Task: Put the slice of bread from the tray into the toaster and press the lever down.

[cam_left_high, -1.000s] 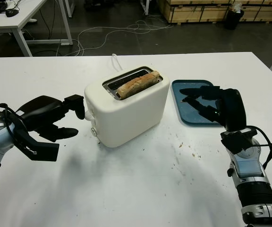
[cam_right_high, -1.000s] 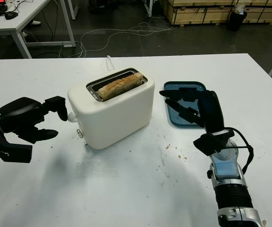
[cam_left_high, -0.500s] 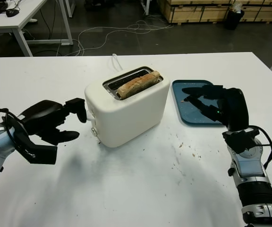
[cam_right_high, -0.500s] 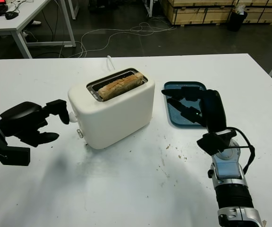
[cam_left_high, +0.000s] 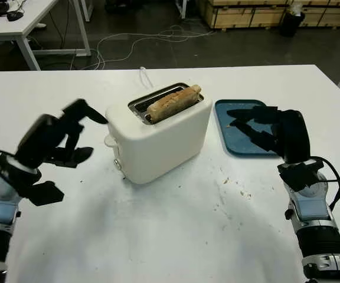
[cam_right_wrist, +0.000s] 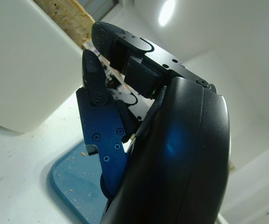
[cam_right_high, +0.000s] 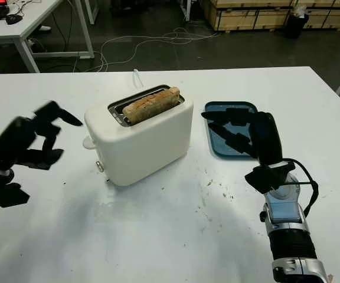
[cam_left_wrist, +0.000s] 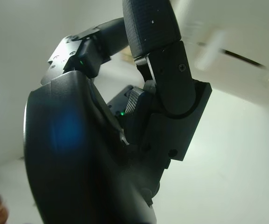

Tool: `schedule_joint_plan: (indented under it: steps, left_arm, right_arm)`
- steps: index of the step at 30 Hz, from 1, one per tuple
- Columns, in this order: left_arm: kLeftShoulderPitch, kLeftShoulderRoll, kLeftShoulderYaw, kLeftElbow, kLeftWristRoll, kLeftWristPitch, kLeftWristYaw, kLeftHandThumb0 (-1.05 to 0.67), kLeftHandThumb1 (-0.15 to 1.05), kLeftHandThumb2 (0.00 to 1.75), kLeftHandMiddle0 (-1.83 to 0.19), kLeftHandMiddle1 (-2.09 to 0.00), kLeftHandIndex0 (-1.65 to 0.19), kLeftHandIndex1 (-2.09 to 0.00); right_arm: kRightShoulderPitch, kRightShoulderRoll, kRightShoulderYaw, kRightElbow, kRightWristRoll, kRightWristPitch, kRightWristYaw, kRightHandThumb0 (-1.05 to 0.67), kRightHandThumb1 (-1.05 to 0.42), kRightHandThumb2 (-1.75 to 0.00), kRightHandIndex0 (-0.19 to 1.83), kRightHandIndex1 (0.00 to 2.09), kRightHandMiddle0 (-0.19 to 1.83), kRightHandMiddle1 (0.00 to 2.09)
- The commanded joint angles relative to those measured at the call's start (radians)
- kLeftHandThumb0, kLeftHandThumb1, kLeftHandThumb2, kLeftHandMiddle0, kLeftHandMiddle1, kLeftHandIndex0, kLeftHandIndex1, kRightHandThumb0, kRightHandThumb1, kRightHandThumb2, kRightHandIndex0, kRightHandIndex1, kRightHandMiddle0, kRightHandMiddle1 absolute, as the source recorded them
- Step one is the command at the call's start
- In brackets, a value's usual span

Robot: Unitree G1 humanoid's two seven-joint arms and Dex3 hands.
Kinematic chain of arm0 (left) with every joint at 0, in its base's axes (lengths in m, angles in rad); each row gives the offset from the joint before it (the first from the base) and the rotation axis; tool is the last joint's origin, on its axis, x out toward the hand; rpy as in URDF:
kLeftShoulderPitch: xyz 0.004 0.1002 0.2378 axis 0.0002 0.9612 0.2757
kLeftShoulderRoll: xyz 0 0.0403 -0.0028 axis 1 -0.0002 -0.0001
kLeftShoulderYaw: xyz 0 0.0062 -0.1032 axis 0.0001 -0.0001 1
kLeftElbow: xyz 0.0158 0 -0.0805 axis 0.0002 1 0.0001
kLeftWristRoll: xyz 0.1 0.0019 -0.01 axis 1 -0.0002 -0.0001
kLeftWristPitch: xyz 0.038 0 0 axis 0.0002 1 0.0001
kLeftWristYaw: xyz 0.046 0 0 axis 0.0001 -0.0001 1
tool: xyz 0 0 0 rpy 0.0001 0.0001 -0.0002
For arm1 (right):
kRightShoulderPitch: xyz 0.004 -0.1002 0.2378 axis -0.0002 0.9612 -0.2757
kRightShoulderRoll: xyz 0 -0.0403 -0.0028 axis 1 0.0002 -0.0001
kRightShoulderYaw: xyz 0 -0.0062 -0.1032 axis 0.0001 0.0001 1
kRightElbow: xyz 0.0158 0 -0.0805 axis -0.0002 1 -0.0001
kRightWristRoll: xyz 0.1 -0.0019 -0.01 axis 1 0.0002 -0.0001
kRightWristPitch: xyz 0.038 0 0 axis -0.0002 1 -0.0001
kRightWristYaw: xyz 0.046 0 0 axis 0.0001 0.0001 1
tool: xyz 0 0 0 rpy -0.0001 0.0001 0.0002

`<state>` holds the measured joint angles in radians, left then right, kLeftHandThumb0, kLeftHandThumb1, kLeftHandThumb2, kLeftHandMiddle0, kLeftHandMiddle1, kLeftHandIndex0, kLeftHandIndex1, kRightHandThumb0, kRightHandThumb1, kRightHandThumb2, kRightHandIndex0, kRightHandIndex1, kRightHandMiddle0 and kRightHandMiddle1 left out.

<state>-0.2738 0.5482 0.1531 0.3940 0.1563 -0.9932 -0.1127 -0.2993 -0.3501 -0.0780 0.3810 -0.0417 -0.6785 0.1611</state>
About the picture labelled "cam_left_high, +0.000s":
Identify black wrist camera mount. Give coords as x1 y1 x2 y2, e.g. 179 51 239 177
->
0 153 65 206
277 157 326 192

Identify white desk frame leg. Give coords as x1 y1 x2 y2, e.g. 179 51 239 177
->
174 0 188 19

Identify long white cable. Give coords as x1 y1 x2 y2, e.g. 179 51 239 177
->
96 25 215 70

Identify blue plastic tray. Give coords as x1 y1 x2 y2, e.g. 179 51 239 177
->
214 98 283 156

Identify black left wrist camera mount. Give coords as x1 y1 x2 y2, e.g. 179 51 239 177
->
0 153 65 206

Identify cream white two-slot toaster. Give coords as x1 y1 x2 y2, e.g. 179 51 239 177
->
103 82 214 186

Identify toasted bread slice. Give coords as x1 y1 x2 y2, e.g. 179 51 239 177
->
146 84 202 124

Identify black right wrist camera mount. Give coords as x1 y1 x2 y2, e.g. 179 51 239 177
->
277 157 326 192

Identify white toaster power cord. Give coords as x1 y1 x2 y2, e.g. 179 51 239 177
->
139 66 154 89

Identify black trash bin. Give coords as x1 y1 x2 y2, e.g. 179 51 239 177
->
280 10 306 38

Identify white office desk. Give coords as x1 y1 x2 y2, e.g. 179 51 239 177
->
0 0 91 71

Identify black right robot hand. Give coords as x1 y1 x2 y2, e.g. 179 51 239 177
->
225 105 312 163

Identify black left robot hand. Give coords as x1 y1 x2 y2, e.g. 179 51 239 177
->
15 98 109 169

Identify stacked wooden crates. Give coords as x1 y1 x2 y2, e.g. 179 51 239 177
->
198 0 340 29

